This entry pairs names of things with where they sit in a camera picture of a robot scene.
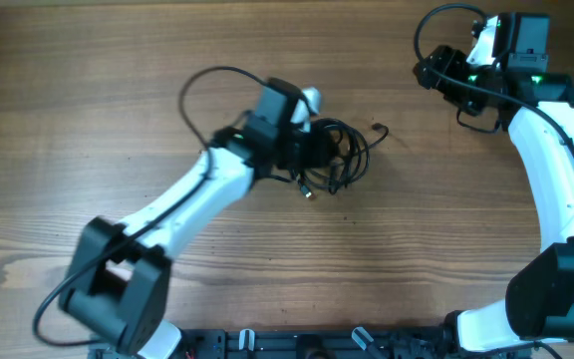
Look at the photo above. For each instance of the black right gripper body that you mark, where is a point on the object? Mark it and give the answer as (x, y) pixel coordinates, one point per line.
(452, 63)

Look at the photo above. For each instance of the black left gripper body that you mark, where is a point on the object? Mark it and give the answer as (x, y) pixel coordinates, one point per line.
(304, 148)

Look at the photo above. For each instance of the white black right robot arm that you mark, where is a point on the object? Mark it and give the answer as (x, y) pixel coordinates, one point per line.
(506, 69)

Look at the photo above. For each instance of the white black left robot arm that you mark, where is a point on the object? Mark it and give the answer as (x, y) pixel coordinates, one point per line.
(118, 281)

